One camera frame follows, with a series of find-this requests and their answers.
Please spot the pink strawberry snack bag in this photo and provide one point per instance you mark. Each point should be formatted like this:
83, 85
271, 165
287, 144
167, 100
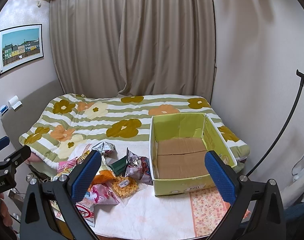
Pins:
101, 194

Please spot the white wall switch box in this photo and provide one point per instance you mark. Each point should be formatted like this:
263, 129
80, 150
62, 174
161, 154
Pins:
14, 103

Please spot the person's left hand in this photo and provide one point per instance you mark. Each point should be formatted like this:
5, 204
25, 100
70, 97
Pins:
4, 213

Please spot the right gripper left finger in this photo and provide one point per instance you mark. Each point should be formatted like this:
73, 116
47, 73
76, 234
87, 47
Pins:
82, 176

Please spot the cheese fries snack bag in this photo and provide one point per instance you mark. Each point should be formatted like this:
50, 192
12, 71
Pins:
103, 175

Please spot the black curved lamp stand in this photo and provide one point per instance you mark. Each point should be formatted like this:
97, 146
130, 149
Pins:
296, 101

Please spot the floral striped folded quilt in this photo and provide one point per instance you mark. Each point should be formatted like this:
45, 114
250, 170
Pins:
70, 119

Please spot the dark green snack packet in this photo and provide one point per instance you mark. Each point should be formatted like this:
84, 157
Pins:
119, 166

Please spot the silver Tatre chip bag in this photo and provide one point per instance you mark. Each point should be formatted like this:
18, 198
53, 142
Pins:
104, 148

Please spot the clear waffle snack pack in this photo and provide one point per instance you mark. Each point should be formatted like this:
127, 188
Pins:
124, 187

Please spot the framed houses picture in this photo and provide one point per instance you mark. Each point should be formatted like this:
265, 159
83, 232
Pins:
20, 45

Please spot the beige window curtain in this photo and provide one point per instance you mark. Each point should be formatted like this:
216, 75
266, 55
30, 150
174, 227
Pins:
105, 48

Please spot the grey padded headboard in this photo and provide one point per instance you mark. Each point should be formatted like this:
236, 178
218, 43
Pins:
16, 122

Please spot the dark purple snack bag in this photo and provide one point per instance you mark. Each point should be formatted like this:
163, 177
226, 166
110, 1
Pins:
137, 167

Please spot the green cardboard box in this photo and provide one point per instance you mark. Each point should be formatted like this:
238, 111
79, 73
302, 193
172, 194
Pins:
178, 145

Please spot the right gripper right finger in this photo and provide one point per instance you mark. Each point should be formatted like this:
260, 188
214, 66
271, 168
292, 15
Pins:
223, 176

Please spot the red white snack bag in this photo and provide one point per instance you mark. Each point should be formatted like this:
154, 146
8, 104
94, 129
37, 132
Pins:
86, 208

